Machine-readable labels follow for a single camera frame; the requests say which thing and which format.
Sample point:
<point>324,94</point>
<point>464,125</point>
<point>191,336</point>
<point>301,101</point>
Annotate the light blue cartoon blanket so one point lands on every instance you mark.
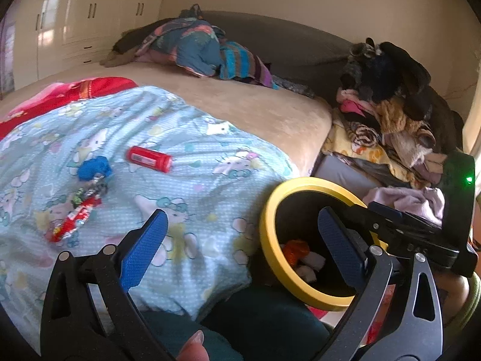
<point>188,180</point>

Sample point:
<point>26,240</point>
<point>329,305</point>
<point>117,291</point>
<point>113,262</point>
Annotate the red snack wrapper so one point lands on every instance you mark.
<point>75,220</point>

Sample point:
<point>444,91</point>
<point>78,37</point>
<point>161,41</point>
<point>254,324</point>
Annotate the lavender cloth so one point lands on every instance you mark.
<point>406,199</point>

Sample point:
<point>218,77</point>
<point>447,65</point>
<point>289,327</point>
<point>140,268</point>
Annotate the pile of clothes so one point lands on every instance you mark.
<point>398,71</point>

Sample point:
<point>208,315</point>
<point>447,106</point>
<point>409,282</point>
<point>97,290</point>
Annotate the grey box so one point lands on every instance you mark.
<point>342,173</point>

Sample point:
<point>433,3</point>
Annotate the brown cloth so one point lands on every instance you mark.
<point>127,43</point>

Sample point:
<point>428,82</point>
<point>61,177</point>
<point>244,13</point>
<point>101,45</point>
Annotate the yellow-rimmed black trash bin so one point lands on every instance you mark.
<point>268,233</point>

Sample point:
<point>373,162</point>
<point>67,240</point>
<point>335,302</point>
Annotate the white glossy wardrobe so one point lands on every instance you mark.
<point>75,18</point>

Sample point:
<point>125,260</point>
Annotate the white printed plastic bag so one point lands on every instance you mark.
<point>312,262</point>

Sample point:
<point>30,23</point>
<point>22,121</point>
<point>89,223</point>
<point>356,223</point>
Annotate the grey patterned cloth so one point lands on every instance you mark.
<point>295,88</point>

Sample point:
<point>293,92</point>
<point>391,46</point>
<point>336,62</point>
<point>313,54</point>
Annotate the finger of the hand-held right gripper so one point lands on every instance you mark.
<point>383,209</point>
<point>406,238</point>

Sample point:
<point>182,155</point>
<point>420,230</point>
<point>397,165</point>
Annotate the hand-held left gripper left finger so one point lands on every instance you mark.
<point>144,248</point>

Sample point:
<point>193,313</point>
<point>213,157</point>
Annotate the blue floral quilt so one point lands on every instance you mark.
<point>191,49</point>

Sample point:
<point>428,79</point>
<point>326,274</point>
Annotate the pink cartoon wardrobe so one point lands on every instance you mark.
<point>6,56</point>

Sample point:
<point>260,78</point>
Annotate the beige bed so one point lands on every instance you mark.
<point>244,105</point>

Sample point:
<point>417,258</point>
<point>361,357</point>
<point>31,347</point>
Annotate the zebra striped cloth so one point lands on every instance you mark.
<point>362,135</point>

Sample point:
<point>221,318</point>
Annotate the pink garment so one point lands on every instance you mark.
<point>353,99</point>

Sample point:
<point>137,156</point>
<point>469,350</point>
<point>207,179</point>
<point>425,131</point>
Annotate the yellow cartoon cloth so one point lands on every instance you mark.
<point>360,156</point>

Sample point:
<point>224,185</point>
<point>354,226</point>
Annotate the red cylindrical can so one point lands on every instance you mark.
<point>148,158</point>

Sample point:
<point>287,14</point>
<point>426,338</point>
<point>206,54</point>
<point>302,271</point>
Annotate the grey headboard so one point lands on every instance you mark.
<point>285,45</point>

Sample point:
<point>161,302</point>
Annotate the mustard knit garment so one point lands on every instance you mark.
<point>398,118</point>

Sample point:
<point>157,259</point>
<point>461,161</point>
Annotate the person's right forearm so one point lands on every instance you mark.
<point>462,293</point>

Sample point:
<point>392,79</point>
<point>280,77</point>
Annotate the red pink-edged blanket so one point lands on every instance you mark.
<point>94,86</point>

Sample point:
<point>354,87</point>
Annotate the person's left hand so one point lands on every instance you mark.
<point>193,349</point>

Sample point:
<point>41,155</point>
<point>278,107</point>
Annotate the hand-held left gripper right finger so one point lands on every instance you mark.
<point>338,244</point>

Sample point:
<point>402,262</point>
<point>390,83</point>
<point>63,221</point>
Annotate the striped teal purple cloth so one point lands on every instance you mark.
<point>244,64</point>

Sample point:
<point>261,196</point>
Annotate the blue crumpled wad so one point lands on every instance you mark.
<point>94,169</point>

